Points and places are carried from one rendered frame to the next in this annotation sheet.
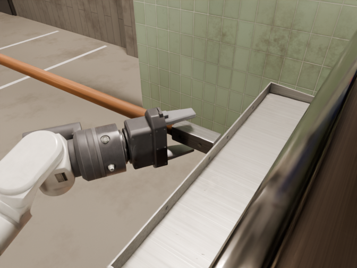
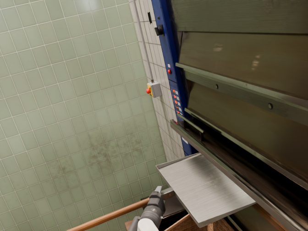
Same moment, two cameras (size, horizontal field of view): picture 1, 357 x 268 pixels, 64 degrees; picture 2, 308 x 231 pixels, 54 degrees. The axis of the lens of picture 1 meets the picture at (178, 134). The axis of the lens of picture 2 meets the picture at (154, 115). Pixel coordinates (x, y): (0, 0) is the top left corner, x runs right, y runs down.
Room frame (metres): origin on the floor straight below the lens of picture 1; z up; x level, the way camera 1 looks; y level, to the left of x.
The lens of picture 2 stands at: (-0.43, 0.85, 2.04)
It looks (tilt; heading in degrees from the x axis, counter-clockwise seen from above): 20 degrees down; 312
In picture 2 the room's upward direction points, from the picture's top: 14 degrees counter-clockwise
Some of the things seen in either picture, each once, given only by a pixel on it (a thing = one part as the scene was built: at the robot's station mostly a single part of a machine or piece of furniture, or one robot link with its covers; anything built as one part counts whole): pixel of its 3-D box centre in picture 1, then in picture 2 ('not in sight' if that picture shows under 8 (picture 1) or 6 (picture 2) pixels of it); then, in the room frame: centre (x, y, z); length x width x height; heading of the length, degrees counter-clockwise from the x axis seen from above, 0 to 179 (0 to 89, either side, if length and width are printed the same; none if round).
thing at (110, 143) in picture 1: (130, 145); (155, 210); (0.39, 0.08, 1.20); 0.12 x 0.10 x 0.13; 111
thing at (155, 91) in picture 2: not in sight; (154, 89); (1.00, -0.80, 1.46); 0.10 x 0.07 x 0.10; 145
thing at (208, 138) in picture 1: (195, 136); (164, 194); (0.42, -0.03, 1.20); 0.09 x 0.04 x 0.03; 56
